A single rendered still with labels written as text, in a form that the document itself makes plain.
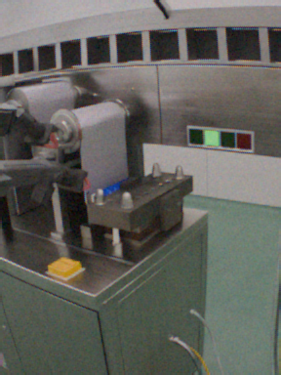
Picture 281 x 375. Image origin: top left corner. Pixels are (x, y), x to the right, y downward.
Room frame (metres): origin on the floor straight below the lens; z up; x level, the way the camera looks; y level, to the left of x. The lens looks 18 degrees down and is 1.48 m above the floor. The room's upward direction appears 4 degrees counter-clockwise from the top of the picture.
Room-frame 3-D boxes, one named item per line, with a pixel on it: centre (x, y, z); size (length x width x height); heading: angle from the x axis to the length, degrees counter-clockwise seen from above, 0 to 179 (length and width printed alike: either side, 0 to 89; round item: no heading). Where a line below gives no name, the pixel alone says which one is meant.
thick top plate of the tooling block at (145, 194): (1.37, -0.01, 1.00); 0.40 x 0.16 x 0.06; 145
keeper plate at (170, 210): (1.33, -0.10, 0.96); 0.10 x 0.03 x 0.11; 145
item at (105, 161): (1.40, 0.11, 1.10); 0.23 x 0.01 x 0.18; 145
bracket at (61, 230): (1.33, 0.28, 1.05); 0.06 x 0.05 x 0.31; 145
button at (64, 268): (1.06, 0.23, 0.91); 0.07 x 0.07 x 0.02; 55
